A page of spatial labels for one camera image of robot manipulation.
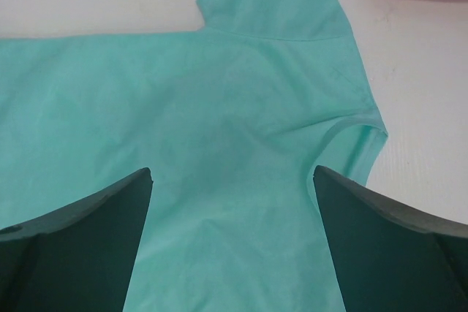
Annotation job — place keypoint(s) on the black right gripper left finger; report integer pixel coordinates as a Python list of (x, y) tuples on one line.
[(79, 257)]

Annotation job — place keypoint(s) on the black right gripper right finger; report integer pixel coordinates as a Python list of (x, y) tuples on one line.
[(389, 256)]

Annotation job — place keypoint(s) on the teal t shirt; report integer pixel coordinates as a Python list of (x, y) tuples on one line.
[(232, 119)]

